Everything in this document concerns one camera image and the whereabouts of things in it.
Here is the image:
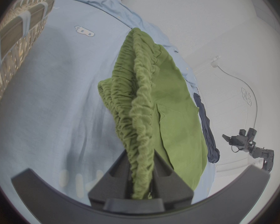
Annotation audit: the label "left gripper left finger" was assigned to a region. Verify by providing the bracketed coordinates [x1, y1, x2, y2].
[88, 148, 134, 206]

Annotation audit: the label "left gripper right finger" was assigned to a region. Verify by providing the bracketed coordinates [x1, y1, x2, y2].
[151, 148, 194, 205]

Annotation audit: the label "green shorts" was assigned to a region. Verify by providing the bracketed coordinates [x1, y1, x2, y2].
[98, 28, 209, 200]

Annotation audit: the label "dark blue garment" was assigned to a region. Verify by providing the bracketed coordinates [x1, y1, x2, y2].
[193, 93, 220, 164]

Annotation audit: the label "bed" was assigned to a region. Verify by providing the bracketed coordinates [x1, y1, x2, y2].
[0, 0, 259, 209]

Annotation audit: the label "round woven basket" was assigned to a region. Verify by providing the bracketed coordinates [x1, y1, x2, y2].
[0, 0, 56, 116]

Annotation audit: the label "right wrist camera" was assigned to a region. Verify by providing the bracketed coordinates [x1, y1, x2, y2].
[238, 128, 257, 141]

